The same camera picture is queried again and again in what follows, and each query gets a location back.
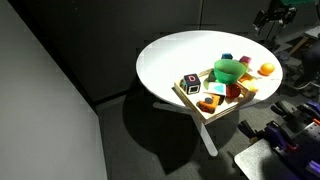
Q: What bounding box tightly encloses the white card with triangle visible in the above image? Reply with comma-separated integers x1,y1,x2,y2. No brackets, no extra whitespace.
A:
208,82,226,95

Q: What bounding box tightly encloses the black letter D cube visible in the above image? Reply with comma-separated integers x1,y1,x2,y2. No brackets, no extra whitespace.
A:
183,74,201,94

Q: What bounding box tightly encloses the wooden tray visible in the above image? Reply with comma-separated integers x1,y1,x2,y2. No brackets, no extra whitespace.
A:
173,69,256,124

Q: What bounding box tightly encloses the black pegboard plate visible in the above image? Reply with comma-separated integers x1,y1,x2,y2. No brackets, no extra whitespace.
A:
283,123,320,180

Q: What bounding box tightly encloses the orange and black block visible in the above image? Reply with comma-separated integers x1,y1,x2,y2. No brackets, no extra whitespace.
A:
197,93,224,114

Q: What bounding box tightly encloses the orange ball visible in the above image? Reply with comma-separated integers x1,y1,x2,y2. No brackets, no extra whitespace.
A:
259,63,275,76

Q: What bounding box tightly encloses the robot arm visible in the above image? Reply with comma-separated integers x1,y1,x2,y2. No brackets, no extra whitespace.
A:
253,0,320,33

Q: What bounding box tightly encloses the purple clamp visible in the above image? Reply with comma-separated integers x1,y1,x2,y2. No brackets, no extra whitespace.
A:
264,121,298,151

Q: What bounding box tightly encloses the blue block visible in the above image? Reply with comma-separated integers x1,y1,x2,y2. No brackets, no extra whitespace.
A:
221,53,233,59

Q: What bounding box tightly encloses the yellow banana toy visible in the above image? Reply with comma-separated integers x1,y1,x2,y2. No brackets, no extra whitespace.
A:
239,73,258,92

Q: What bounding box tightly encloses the magenta block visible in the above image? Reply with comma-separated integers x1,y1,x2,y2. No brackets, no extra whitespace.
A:
239,56,251,64

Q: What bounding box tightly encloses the red tomato toy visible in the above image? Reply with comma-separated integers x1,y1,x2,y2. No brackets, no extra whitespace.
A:
226,84,241,98

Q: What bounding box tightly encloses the round white table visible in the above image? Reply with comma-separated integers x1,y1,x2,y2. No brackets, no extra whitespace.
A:
136,30,283,157

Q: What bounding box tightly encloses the black clamp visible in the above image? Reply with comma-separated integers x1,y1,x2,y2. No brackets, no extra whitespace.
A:
237,120,263,138

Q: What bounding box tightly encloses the green bowl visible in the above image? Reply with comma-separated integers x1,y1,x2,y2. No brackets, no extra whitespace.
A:
214,59,246,84

